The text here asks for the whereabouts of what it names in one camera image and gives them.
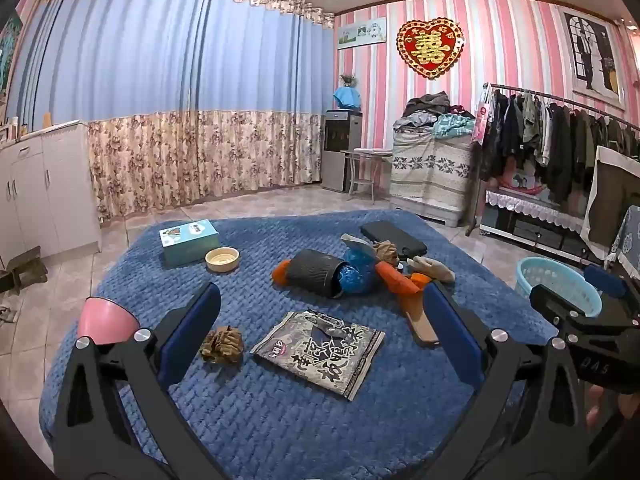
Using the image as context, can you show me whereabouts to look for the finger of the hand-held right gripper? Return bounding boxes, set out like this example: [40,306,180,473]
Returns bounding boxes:
[583,263,640,311]
[529,283,602,333]

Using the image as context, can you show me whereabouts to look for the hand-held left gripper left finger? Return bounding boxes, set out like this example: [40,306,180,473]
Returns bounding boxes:
[50,281,228,480]

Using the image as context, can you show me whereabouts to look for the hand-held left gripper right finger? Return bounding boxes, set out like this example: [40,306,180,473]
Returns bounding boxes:
[422,280,599,480]

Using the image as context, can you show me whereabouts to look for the light blue plastic basket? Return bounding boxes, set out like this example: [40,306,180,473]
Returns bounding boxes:
[515,256,603,318]

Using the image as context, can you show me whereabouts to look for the brown paper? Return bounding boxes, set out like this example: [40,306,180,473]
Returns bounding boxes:
[370,240,401,267]
[200,325,246,365]

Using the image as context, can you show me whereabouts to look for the blue plastic bag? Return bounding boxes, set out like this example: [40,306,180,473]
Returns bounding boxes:
[334,249,383,296]

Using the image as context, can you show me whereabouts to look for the grey printed snack packet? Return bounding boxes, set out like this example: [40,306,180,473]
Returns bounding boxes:
[250,310,387,402]

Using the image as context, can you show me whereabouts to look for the person's right hand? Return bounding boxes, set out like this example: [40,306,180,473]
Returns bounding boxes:
[586,384,623,432]

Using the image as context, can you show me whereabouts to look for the beige phone case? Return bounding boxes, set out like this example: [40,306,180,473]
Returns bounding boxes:
[400,290,443,347]

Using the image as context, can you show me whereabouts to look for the blue patterned cloth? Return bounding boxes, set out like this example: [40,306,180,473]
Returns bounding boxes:
[605,205,640,281]

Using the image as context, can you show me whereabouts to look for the beige glove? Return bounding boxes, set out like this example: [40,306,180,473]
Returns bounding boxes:
[406,256,457,283]

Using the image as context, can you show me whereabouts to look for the cream round bowl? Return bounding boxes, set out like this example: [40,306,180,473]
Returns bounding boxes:
[205,247,242,274]

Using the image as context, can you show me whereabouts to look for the teal tissue box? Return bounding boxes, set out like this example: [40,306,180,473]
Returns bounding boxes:
[159,220,221,269]

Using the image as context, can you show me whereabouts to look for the white framed brown board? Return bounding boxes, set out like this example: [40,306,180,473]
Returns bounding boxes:
[580,145,640,261]

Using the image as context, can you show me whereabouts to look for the low cabinet with lace cloth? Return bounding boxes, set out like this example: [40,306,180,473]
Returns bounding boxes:
[480,187,608,263]

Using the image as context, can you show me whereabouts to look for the pink cup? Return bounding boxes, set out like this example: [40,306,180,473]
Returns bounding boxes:
[77,296,140,347]

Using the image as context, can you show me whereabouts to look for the black flat case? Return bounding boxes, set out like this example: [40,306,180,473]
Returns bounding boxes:
[360,220,428,262]

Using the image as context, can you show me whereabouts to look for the blue white card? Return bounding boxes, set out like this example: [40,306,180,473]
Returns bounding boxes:
[341,234,373,261]

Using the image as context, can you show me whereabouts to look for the blue knitted blanket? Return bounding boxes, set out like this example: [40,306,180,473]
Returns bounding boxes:
[39,208,561,480]

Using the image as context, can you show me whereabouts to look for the black mesh roll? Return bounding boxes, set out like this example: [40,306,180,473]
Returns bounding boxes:
[287,248,348,300]

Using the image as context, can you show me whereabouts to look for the cabinet with patterned cover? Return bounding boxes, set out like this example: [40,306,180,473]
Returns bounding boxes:
[389,127,476,228]

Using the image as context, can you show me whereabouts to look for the row of hanging clothes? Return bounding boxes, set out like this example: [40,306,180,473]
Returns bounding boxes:
[477,87,640,206]

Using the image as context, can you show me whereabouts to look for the small olive stool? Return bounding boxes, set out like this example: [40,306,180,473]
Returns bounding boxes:
[0,246,48,293]

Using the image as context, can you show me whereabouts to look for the metal clothes rack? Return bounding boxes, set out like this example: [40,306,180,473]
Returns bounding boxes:
[465,82,640,238]

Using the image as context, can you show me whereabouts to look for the small grey table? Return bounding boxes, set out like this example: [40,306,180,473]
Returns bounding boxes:
[341,147,393,205]

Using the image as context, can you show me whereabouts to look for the white cabinet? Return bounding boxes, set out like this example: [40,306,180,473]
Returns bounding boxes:
[0,120,103,266]

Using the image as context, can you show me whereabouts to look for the pink white hanging bag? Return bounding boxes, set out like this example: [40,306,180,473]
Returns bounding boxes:
[471,85,493,146]

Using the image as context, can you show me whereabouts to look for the grey water dispenser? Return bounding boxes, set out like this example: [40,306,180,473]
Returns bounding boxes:
[322,109,363,193]

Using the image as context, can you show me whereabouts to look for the pile of clothes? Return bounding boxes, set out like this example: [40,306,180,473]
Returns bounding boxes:
[392,91,476,138]

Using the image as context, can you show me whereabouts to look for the blue floral curtain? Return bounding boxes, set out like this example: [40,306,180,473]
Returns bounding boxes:
[10,0,336,226]

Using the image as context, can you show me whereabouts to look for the blue cloth cover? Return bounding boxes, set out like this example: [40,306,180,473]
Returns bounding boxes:
[333,86,362,111]

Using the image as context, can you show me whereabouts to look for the wall poster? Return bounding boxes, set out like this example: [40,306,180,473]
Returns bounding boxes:
[557,7,628,111]

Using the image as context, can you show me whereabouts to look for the red heart wall decoration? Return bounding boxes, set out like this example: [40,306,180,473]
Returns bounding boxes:
[396,17,465,80]

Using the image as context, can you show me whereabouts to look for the landscape wall picture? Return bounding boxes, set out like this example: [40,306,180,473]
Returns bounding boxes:
[337,17,388,51]

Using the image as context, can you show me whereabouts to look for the framed wall picture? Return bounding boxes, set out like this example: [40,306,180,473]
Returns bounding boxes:
[0,15,23,98]

